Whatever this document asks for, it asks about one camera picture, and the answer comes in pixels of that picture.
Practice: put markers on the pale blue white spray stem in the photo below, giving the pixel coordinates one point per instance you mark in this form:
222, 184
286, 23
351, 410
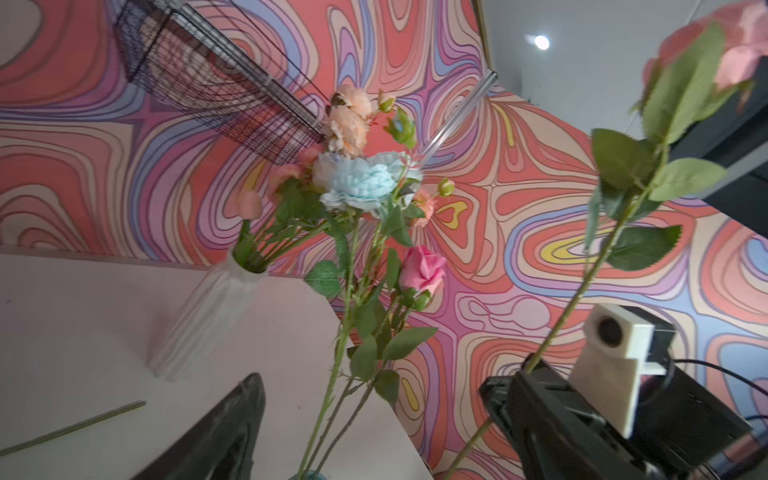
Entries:
366, 215

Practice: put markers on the pink spray rose stem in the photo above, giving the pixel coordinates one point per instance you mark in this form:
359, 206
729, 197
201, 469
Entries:
254, 209

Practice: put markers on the pink bud rose stem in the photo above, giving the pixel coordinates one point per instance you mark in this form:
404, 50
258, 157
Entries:
639, 234

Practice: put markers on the white artificial rose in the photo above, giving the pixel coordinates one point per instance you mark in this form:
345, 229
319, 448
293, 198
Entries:
324, 171

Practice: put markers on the pile of artificial flowers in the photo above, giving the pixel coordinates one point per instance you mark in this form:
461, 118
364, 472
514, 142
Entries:
73, 428

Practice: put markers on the teal ceramic vase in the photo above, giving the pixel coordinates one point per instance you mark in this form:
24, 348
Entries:
309, 475

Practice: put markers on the black wire basket back wall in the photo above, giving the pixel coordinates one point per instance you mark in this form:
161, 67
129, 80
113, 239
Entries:
228, 67

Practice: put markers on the cream peach rose stem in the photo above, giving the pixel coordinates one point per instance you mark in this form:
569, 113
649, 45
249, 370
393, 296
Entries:
349, 117

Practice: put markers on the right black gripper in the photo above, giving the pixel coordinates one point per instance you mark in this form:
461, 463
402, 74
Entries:
557, 434

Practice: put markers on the magenta pink rose stem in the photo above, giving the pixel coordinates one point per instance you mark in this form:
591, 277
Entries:
374, 334

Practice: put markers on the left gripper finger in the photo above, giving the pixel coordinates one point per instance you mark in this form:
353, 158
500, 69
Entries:
221, 444

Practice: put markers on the white ribbed vase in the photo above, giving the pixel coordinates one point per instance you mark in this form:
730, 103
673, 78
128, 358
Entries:
217, 304

